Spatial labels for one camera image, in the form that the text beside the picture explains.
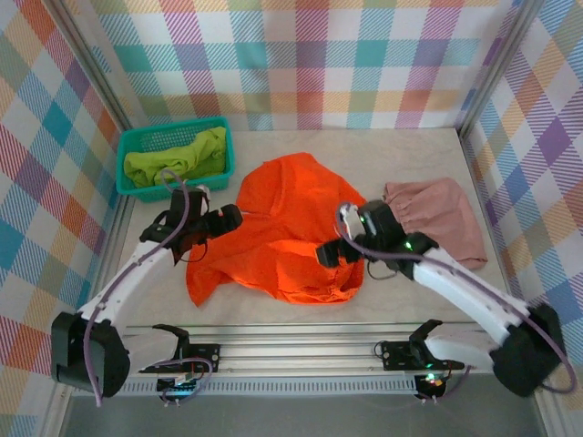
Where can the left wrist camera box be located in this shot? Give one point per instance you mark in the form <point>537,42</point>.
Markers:
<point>200,198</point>

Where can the pink shorts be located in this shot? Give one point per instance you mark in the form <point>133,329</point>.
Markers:
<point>446,214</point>

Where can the lime green shorts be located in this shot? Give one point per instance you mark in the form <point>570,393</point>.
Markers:
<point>150,164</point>

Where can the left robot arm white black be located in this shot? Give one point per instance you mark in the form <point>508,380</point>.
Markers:
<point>123,282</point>

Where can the aluminium frame leg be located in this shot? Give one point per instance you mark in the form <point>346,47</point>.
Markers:
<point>57,416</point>
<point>549,416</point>

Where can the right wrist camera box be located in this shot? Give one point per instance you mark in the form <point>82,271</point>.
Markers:
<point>375,217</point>

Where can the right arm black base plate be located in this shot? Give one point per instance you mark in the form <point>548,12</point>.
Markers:
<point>396,355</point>

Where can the orange shorts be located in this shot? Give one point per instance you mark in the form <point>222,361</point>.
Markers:
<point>291,205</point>

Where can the aluminium table side rail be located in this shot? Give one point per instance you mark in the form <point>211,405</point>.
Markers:
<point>119,223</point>
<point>468,155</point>

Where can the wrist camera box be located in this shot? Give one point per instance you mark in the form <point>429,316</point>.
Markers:
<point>375,217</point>
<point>200,198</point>

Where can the aluminium mounting rail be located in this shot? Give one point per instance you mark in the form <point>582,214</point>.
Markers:
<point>296,350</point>

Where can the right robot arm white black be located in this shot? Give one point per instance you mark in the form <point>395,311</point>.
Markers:
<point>464,287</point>

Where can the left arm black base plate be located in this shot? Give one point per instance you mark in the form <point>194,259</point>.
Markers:
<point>205,352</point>

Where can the teal plastic basket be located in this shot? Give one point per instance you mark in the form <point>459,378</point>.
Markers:
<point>136,141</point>

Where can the aluminium corner post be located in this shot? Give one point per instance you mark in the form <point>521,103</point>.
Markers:
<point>494,68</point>
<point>100,73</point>

